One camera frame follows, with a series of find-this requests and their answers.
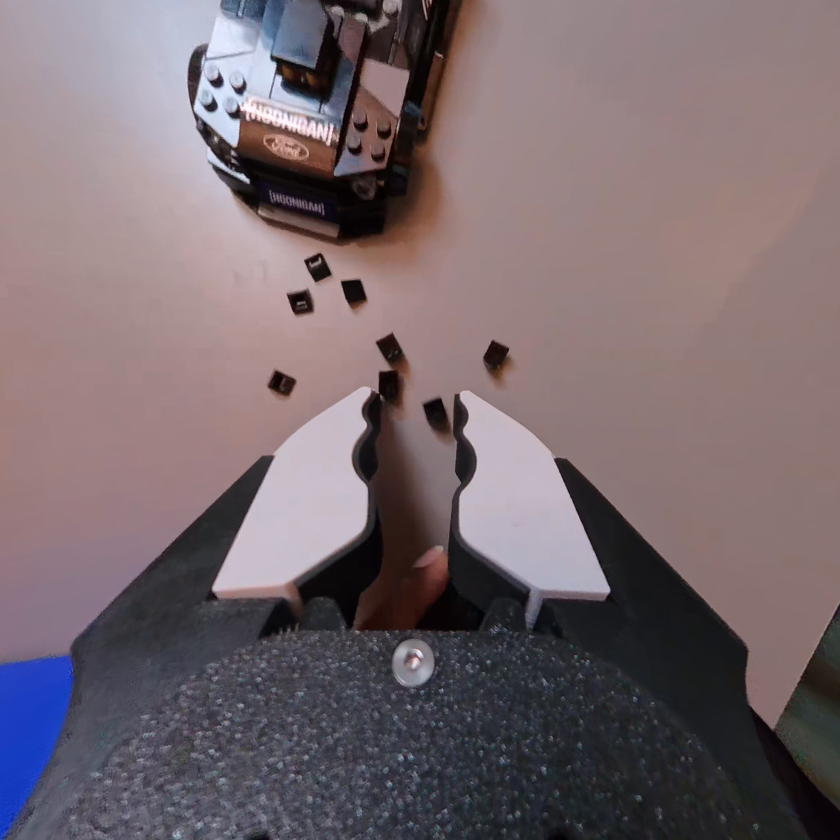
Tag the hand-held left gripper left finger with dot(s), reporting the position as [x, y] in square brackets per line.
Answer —
[295, 519]

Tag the blue plastic bin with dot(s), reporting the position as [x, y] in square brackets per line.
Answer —
[26, 729]

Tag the black lego car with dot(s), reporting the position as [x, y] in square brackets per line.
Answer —
[302, 118]

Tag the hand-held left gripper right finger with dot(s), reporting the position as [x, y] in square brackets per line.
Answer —
[532, 519]

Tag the cluster of small black tiles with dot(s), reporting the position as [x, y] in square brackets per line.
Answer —
[390, 348]

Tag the person's left hand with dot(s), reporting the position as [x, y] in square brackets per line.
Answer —
[407, 591]

